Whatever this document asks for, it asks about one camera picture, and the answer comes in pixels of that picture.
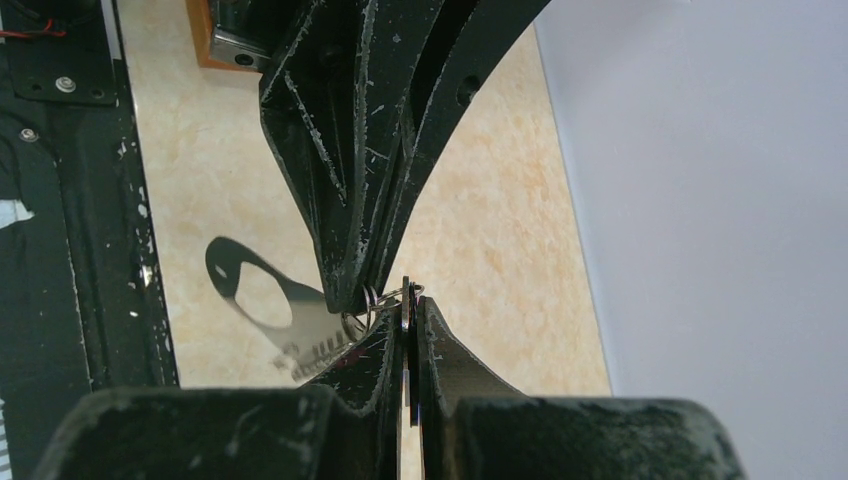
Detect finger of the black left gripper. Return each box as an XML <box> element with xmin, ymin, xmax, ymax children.
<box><xmin>364</xmin><ymin>0</ymin><xmax>548</xmax><ymax>292</ymax></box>

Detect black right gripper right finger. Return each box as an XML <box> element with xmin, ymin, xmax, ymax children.
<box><xmin>416</xmin><ymin>297</ymin><xmax>747</xmax><ymax>479</ymax></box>

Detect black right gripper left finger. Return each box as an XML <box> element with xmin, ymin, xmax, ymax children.
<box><xmin>34</xmin><ymin>305</ymin><xmax>403</xmax><ymax>479</ymax></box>

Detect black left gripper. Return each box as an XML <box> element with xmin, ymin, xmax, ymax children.
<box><xmin>213</xmin><ymin>0</ymin><xmax>442</xmax><ymax>313</ymax></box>

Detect silver keyring chain with keys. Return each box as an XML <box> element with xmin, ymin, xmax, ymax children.
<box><xmin>203</xmin><ymin>235</ymin><xmax>399</xmax><ymax>384</ymax></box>

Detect silver keys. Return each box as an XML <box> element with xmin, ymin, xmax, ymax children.
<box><xmin>401</xmin><ymin>276</ymin><xmax>424</xmax><ymax>427</ymax></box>

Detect orange compartment tray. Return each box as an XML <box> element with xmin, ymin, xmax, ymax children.
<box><xmin>185</xmin><ymin>0</ymin><xmax>270</xmax><ymax>72</ymax></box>

